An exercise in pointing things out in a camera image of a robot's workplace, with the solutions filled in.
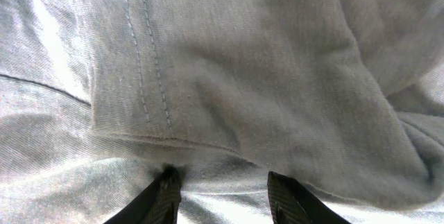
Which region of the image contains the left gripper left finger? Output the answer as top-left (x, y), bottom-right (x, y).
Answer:
top-left (105, 166), bottom-right (181, 224)

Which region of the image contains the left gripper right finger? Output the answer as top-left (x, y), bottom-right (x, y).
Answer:
top-left (267, 171), bottom-right (350, 224)

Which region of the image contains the light blue t-shirt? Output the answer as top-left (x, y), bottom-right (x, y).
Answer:
top-left (1, 0), bottom-right (443, 223)

